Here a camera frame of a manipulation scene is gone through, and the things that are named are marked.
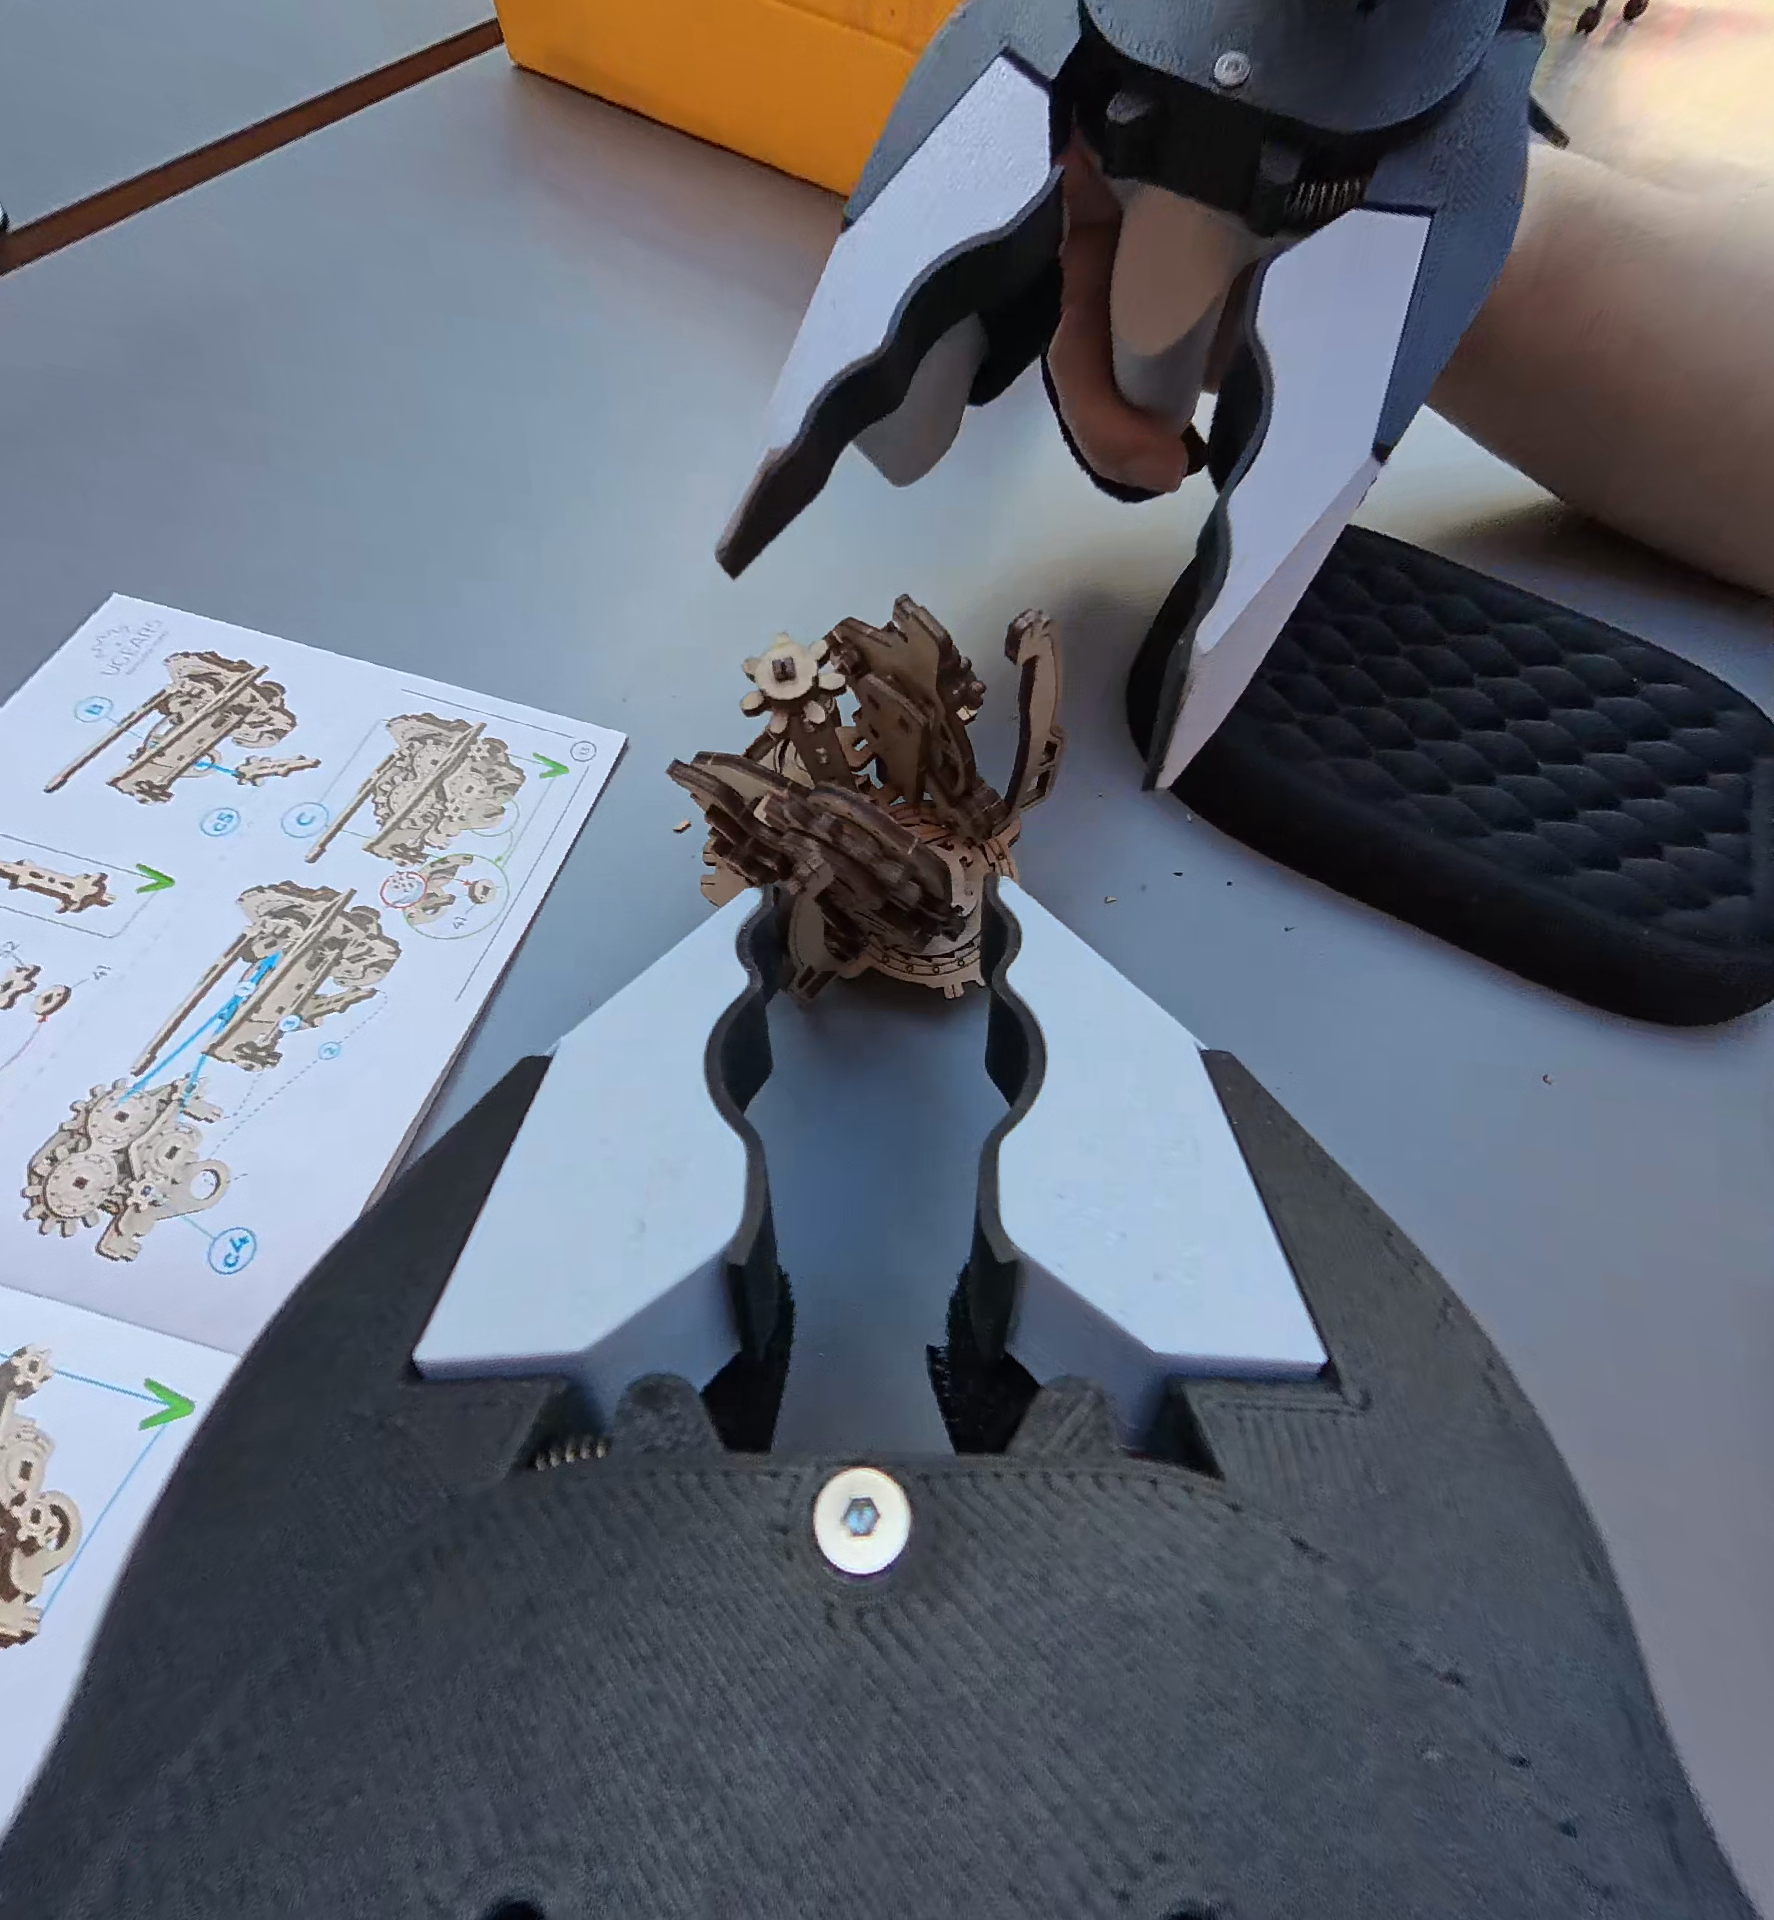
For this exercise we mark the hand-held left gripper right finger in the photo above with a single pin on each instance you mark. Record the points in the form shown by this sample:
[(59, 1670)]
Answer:
[(1140, 1186)]

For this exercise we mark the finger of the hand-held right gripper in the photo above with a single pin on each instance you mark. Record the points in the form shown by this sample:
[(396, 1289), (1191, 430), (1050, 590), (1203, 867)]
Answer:
[(887, 315), (1321, 405)]

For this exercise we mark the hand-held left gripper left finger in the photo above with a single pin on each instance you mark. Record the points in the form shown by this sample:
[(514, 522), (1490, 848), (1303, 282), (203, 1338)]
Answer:
[(573, 1199)]

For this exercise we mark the wooden gear model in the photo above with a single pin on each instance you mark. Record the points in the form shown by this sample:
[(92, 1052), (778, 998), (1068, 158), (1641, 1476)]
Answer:
[(858, 840)]

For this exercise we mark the person's right forearm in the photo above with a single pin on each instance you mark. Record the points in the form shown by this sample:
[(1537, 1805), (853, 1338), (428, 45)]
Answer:
[(1668, 375)]

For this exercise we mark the person's right hand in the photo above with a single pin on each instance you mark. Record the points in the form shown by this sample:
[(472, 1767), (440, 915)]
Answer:
[(1104, 398)]

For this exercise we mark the yellow cardboard box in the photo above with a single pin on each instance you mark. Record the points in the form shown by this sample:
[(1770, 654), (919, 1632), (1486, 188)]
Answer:
[(707, 58)]

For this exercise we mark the assembly instruction booklet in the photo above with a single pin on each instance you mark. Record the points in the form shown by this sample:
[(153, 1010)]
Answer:
[(362, 960)]

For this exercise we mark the black quilted wrist pad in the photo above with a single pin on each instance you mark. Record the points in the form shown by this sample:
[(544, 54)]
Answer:
[(1504, 780)]

